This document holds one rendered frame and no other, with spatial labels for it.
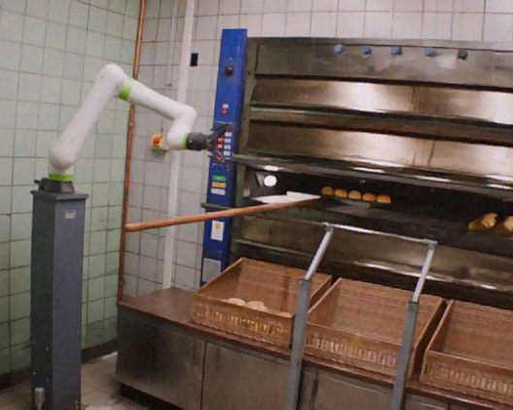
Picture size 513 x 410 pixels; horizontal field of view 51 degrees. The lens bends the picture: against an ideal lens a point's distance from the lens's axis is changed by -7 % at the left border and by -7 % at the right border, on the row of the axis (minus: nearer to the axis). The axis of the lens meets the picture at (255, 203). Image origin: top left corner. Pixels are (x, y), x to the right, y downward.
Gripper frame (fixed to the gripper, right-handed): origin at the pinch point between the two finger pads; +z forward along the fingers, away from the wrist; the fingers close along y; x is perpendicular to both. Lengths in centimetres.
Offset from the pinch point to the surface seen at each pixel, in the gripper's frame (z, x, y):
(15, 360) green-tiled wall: -119, 31, 133
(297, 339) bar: 42, 5, 80
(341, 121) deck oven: 28, -55, -17
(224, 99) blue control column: -44, -53, -25
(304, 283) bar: 42, 5, 55
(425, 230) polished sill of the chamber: 78, -54, 32
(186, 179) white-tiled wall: -68, -56, 24
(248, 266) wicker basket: -17, -51, 67
